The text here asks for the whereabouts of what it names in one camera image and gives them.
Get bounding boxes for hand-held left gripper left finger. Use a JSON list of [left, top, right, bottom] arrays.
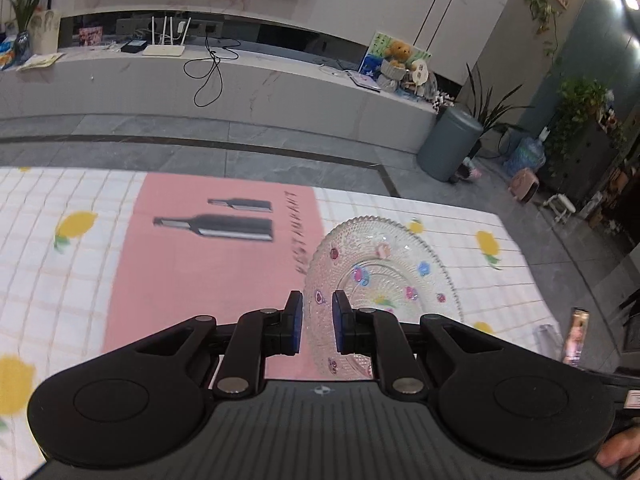
[[125, 291, 303, 397]]

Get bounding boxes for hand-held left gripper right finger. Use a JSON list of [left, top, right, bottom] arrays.
[[334, 290, 506, 397]]

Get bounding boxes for clear glass flower-print plate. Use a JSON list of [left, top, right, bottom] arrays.
[[302, 216, 463, 381]]

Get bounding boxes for person's right hand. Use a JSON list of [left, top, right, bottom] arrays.
[[595, 430, 640, 468]]

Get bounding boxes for clear glass cup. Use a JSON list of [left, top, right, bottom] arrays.
[[532, 322, 563, 361]]

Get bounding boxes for pink bottle-print placemat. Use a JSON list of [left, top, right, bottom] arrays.
[[102, 172, 373, 381]]

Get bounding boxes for pink slippers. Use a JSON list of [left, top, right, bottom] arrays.
[[455, 157, 483, 181]]

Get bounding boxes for small white stool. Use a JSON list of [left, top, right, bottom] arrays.
[[542, 194, 576, 225]]

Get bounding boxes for grey round trash bin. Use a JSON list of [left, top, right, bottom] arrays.
[[417, 105, 485, 183]]

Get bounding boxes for white marble TV cabinet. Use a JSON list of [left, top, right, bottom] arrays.
[[0, 7, 441, 153]]

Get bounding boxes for small pink stool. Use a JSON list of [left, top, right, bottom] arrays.
[[507, 169, 541, 204]]

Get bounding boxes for pink flat book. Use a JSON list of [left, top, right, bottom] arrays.
[[347, 71, 383, 93]]

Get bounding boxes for white lemon-print tablecloth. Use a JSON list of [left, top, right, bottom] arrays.
[[0, 166, 556, 466]]

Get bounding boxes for blue water jug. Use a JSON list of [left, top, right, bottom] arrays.
[[505, 127, 548, 178]]

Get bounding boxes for long-leaf potted plant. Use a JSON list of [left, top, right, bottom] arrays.
[[465, 62, 536, 158]]

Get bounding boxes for round white hand fan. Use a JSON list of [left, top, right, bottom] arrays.
[[407, 57, 431, 96]]

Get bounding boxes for brown teddy bear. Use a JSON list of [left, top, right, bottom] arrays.
[[382, 40, 416, 68]]

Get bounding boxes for green and blue painting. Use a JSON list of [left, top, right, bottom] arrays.
[[359, 31, 433, 78]]

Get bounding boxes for bushy green plant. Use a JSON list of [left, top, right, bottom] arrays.
[[545, 77, 616, 161]]

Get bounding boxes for white router with antennas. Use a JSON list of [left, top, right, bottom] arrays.
[[142, 16, 193, 57]]

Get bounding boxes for paper sheets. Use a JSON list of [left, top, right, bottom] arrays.
[[17, 52, 66, 72]]

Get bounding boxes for hanging ivy plant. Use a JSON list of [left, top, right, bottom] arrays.
[[524, 0, 563, 58]]

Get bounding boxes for green plant in white vase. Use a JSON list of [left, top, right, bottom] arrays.
[[0, 0, 62, 56]]

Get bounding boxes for blue snack packets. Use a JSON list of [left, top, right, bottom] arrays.
[[0, 35, 18, 71]]

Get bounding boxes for black cable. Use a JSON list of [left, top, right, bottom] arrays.
[[182, 35, 241, 108]]

